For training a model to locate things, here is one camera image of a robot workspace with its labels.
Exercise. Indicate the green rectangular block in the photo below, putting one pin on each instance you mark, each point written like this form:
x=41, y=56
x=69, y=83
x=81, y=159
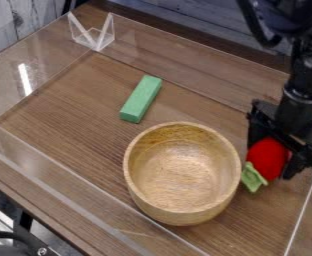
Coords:
x=140, y=99

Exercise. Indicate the clear acrylic corner bracket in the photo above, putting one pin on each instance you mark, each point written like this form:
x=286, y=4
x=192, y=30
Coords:
x=93, y=38

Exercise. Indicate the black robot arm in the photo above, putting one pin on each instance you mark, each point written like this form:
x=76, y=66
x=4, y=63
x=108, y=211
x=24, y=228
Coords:
x=278, y=20

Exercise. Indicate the red plush strawberry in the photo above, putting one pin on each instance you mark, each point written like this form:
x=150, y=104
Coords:
x=267, y=158

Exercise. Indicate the wooden bowl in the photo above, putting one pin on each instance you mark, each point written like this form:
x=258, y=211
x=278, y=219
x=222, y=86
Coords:
x=182, y=169

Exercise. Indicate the black table leg bracket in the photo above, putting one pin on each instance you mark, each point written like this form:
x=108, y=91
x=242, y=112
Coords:
x=36, y=247

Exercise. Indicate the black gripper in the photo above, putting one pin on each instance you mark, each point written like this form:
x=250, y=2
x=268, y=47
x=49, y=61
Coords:
x=286, y=122

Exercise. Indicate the clear acrylic enclosure wall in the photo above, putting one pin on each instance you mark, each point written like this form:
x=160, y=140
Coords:
x=93, y=220

